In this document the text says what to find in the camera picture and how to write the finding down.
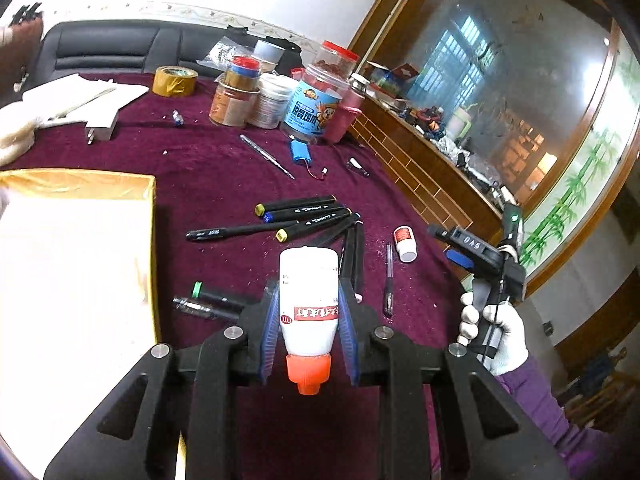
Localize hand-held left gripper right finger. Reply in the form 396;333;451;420
337;282;571;480

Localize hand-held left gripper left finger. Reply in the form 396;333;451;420
42;280;282;480

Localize small white pill bottle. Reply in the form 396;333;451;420
393;226;419;263

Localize green cap marker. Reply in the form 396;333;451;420
192;281;261;309

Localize white bottle with orange cap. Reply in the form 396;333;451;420
278;246;341;396

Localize black ballpoint pen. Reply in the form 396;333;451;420
383;243;395;317

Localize clear-cap black pen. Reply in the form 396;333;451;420
172;296;242;322

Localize bunch of black markers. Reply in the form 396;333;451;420
186;195;367;303

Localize golden cardboard box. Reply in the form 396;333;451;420
0;169;163;480

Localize person's right forearm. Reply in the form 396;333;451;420
492;355;621;480

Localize person's right hand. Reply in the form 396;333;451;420
459;292;529;376

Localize wooden ledge cabinet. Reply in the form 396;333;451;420
347;92;506;256

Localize bamboo print glass panel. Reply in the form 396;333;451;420
520;35;640;281

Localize wooden chair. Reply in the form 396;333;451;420
570;345;633;426

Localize pink bottle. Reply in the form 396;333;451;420
325;74;369;144

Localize blue battery pack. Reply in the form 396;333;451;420
290;139;329;181

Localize blue label plastic jar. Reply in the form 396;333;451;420
282;63;351;146

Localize maroon tablecloth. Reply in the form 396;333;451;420
0;72;468;480

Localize silver pen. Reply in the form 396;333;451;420
239;133;296;180

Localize wood framed mirror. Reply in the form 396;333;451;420
347;0;623;211

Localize red lid plastic jar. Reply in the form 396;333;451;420
315;40;360;82

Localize white plastic tub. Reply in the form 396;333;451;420
247;74;298;130

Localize grey paper cup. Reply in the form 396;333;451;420
252;39;286;68

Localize gold jar with blue lid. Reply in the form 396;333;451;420
225;56;262;92

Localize white charger plug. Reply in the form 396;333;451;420
84;109;121;145

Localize yellow tape roll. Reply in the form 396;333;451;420
152;65;199;97

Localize clear plastic bag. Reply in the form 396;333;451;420
196;40;256;69

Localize white paper sheets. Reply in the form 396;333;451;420
22;74;151;127

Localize black leather sofa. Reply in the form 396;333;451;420
37;20;301;81

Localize black ornament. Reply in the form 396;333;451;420
10;2;44;26

